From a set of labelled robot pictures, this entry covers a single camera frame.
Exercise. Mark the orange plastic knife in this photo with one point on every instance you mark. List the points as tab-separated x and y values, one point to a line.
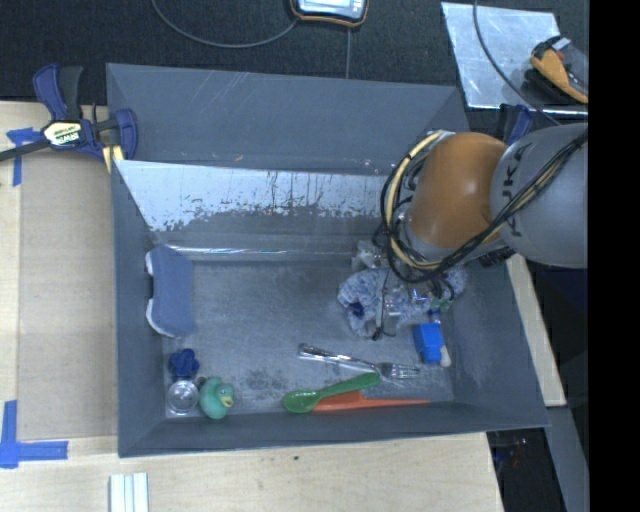
370	403

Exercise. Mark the green toy duck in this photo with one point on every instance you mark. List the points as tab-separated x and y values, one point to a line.
215	398

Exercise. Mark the blue sponge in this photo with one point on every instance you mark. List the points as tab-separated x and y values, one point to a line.
172	290

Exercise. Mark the metal fork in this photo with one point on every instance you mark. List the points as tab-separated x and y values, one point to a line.
345	359

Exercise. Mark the blue and white cloth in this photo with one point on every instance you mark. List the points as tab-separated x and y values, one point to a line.
362	300

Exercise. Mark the grey metal bin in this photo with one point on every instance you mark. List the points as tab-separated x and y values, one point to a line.
280	310

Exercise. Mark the black cylinder on white bracket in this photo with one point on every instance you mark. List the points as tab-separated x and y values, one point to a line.
497	256

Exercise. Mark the green plastic spoon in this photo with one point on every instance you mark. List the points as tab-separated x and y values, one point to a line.
330	390

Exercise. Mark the blue and white block toy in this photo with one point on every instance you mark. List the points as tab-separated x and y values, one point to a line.
429	342

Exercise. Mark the clear glass cup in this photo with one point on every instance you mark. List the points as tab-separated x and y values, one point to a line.
182	396

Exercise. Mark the blue flower-shaped toy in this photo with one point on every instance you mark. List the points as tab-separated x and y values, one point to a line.
182	362

